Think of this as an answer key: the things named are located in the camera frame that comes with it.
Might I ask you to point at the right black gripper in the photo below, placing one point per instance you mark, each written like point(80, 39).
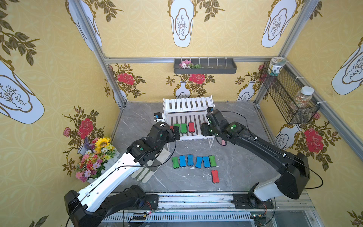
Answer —
point(205, 129)

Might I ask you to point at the metal base rail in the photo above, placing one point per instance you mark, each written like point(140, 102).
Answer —
point(204, 207)

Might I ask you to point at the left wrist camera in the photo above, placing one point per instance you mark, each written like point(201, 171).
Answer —
point(159, 117)

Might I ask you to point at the white two-tier slatted shelf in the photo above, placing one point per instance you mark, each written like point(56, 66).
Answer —
point(186, 110)

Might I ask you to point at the black wire wall basket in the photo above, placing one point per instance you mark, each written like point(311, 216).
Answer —
point(283, 88)

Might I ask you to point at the white grey work glove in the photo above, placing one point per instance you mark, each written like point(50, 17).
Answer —
point(144, 174)

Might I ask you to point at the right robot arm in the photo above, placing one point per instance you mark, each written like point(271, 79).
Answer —
point(294, 172)

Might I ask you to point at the colourful flower bouquet basket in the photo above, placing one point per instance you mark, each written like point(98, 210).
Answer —
point(96, 161)

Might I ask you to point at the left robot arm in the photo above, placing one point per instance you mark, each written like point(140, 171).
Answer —
point(92, 204)

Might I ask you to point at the pink artificial flowers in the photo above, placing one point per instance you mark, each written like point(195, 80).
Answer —
point(187, 64)

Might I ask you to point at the green eraser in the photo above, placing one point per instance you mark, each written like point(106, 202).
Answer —
point(212, 160)
point(175, 161)
point(184, 128)
point(177, 126)

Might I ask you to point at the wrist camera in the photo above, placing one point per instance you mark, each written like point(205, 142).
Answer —
point(210, 109)
point(159, 117)

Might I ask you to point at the jar with patterned label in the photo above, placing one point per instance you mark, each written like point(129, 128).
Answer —
point(276, 65)

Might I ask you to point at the dark grey wall tray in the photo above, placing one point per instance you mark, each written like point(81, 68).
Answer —
point(210, 65)

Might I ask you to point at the red eraser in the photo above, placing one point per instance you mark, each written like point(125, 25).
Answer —
point(215, 176)
point(191, 127)

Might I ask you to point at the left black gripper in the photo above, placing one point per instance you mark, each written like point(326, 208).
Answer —
point(175, 133)

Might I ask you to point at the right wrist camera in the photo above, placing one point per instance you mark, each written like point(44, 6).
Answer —
point(210, 109)

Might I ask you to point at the clear jar white lid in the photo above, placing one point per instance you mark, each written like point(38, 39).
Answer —
point(302, 98)

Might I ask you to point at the blue eraser top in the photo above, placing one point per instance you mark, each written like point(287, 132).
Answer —
point(206, 162)
point(199, 161)
point(190, 160)
point(182, 160)

